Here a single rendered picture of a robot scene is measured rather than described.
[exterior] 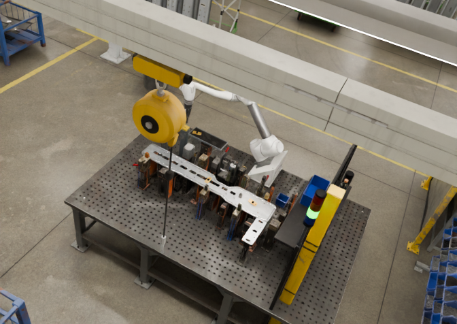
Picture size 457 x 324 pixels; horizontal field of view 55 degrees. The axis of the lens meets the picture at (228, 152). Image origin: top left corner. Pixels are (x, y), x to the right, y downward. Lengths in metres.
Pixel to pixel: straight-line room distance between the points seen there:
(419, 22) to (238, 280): 2.70
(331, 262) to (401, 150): 3.18
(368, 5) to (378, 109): 0.77
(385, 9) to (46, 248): 3.99
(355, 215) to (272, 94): 3.66
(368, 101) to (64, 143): 5.15
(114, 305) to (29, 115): 3.05
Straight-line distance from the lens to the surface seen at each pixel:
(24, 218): 5.12
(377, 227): 5.65
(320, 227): 3.01
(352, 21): 1.73
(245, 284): 3.79
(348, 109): 0.99
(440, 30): 1.69
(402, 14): 1.68
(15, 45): 7.61
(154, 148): 4.29
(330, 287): 4.00
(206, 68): 1.09
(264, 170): 4.45
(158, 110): 1.24
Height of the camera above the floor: 3.88
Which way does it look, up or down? 41 degrees down
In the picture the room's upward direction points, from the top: 12 degrees clockwise
